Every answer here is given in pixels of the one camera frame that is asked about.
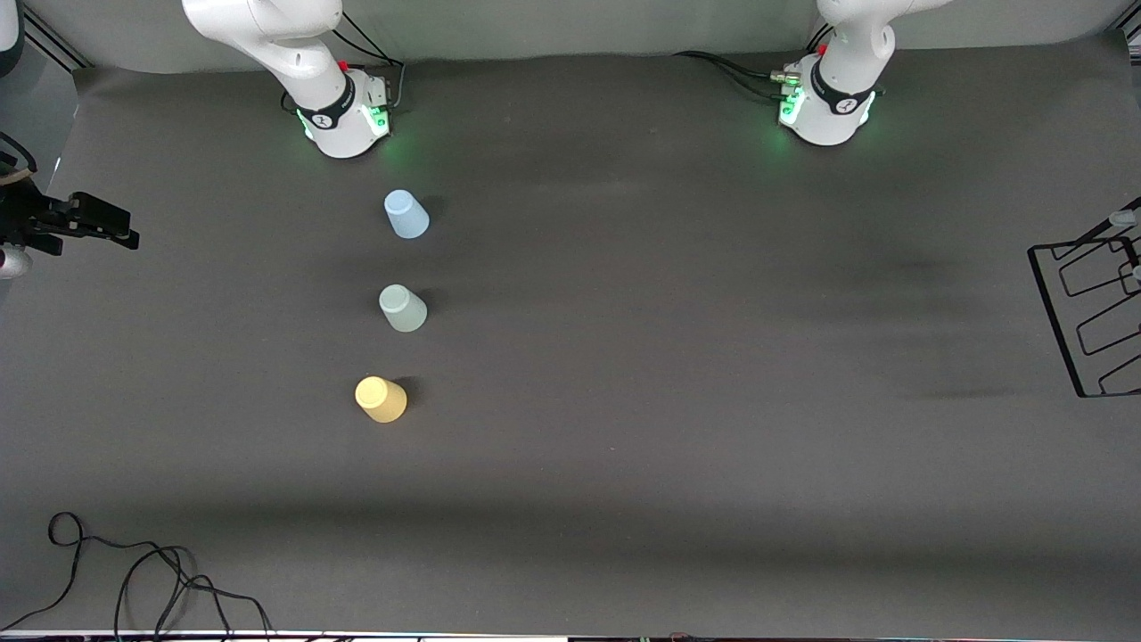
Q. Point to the pale green plastic cup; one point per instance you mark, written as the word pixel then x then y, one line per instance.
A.
pixel 403 308

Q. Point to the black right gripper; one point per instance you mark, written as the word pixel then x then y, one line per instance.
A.
pixel 24 218

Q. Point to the yellow plastic cup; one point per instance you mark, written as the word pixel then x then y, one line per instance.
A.
pixel 381 399

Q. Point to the light blue plastic cup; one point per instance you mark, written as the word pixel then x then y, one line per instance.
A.
pixel 406 214

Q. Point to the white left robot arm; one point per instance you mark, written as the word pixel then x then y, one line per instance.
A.
pixel 842 80

